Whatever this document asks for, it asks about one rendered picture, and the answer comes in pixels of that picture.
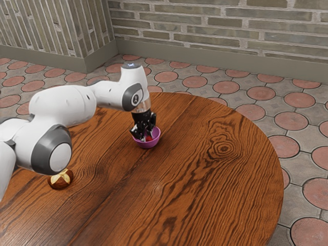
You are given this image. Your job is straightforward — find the purple bowl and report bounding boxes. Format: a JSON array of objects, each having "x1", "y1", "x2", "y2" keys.
[{"x1": 132, "y1": 127, "x2": 161, "y2": 150}]

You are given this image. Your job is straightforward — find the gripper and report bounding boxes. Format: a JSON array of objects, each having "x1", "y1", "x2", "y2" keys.
[{"x1": 129, "y1": 109, "x2": 157, "y2": 139}]

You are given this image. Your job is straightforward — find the brown round bread roll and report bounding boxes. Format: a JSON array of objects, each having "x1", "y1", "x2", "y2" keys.
[{"x1": 48, "y1": 168, "x2": 74, "y2": 191}]

